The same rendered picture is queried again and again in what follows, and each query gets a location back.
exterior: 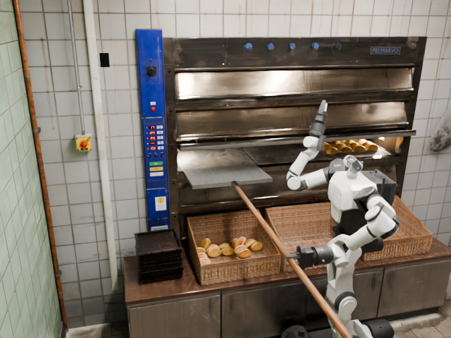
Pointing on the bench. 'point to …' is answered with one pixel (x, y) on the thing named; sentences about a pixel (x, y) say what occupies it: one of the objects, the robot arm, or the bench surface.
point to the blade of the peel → (226, 176)
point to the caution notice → (160, 203)
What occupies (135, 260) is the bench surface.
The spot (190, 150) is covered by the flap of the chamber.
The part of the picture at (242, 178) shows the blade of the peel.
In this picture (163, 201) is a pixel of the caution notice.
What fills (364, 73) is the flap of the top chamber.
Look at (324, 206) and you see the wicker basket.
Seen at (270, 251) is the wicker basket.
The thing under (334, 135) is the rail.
